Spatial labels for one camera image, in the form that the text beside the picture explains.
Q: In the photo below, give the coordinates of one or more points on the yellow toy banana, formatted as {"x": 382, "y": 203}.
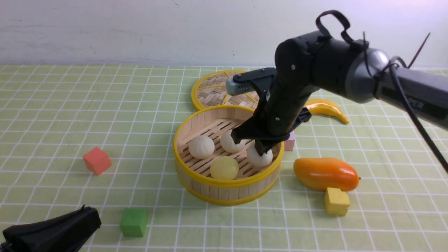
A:
{"x": 326, "y": 107}

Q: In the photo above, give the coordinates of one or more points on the pink foam cube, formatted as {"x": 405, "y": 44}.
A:
{"x": 289, "y": 144}

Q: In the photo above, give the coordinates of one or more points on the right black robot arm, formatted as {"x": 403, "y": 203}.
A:
{"x": 351, "y": 70}

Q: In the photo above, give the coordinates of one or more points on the red foam cube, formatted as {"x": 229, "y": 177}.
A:
{"x": 97, "y": 161}

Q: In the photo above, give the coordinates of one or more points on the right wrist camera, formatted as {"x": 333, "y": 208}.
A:
{"x": 255, "y": 80}

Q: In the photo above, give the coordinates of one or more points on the green foam cube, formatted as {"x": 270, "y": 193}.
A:
{"x": 133, "y": 222}

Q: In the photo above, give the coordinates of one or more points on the yellow bun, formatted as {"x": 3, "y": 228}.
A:
{"x": 224, "y": 168}

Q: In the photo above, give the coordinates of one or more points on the green checkered tablecloth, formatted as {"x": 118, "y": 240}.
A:
{"x": 51, "y": 115}

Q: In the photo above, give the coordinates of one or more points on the bamboo steamer lid yellow rim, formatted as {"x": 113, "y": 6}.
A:
{"x": 211, "y": 91}

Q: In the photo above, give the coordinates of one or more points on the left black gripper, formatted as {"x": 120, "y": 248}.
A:
{"x": 66, "y": 233}

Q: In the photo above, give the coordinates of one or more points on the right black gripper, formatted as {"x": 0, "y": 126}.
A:
{"x": 268, "y": 130}

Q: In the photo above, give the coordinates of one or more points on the white bun front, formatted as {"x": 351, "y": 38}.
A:
{"x": 228, "y": 144}

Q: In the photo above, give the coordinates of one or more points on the orange toy mango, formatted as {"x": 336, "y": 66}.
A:
{"x": 322, "y": 173}

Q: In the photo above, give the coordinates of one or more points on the bamboo steamer tray yellow rim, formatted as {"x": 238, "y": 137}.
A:
{"x": 194, "y": 174}

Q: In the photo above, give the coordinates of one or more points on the white bun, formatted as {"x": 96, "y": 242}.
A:
{"x": 201, "y": 147}
{"x": 228, "y": 144}
{"x": 258, "y": 160}

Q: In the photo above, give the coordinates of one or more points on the yellow foam cube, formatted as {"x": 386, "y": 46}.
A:
{"x": 336, "y": 202}

